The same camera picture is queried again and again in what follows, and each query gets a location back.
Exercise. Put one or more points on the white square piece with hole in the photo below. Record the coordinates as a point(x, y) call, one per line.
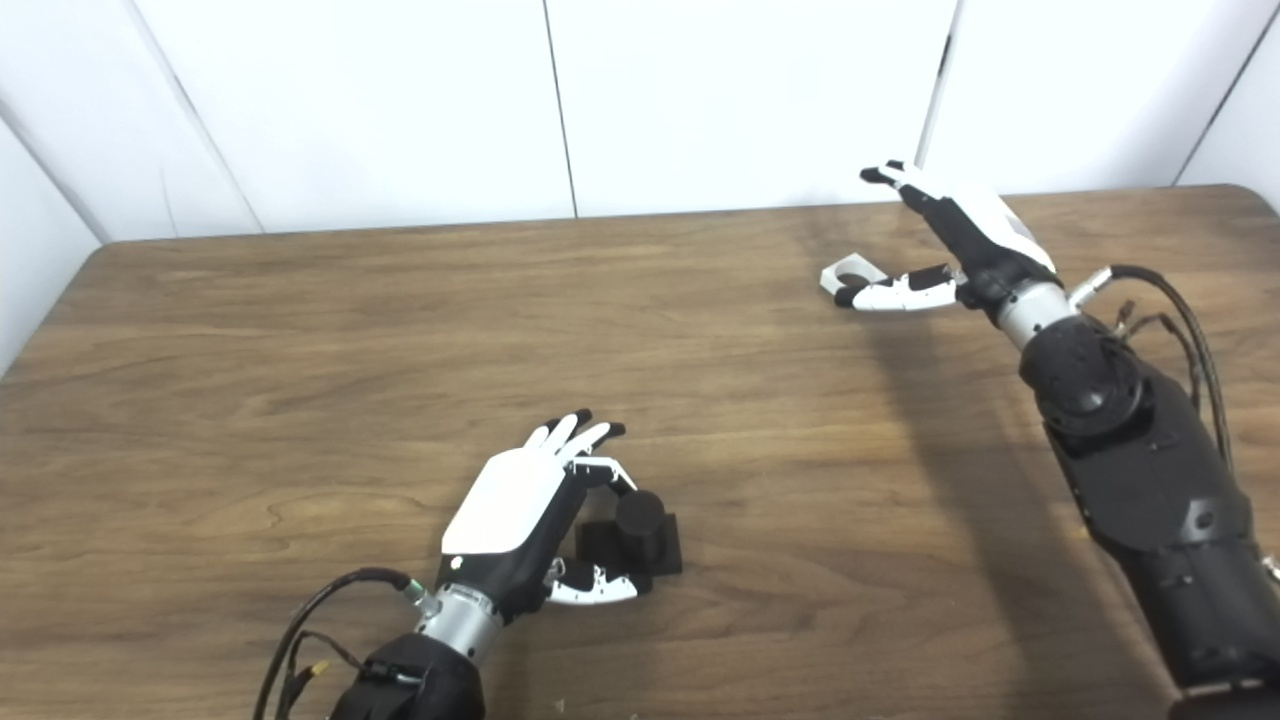
point(830, 275)

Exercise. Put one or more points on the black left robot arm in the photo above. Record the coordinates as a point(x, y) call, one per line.
point(420, 680)

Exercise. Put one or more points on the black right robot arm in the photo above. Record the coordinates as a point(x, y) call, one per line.
point(1150, 480)

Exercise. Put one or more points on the black peg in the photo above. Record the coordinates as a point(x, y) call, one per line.
point(640, 530)

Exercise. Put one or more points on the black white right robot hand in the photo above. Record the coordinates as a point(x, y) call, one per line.
point(970, 235)

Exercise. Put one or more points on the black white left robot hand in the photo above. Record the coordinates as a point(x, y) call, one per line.
point(505, 510)

